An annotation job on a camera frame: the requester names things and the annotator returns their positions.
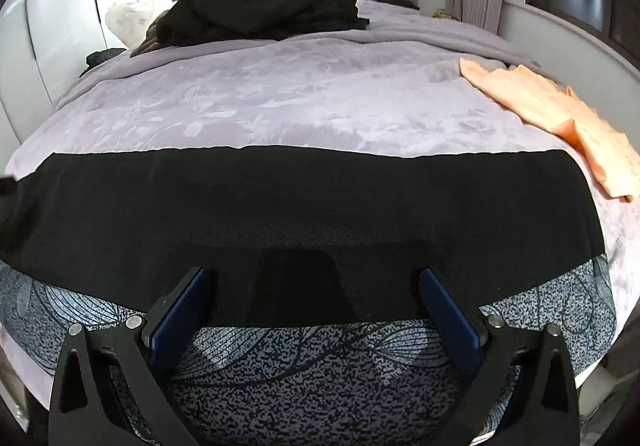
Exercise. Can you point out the small yellow object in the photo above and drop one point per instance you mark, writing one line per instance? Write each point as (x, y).
(441, 14)

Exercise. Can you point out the pile of black clothes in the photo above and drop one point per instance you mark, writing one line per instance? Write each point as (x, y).
(260, 9)

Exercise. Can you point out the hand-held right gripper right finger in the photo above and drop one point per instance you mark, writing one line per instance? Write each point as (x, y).
(452, 321)

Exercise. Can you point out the brown cloth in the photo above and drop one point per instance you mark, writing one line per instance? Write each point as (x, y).
(146, 44)

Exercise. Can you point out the black pants with patterned band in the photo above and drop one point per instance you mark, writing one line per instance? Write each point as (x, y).
(300, 201)

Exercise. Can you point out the white wardrobe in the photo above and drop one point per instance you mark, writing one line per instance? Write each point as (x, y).
(50, 26)

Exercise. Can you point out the dark cloth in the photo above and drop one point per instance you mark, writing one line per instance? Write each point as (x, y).
(100, 58)
(397, 0)

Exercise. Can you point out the white floral pillow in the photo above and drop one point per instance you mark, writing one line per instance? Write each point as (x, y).
(125, 14)

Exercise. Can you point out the orange cloth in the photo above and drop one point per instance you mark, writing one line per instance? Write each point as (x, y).
(550, 106)

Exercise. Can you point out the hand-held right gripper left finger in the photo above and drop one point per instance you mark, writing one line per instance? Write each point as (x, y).
(177, 321)

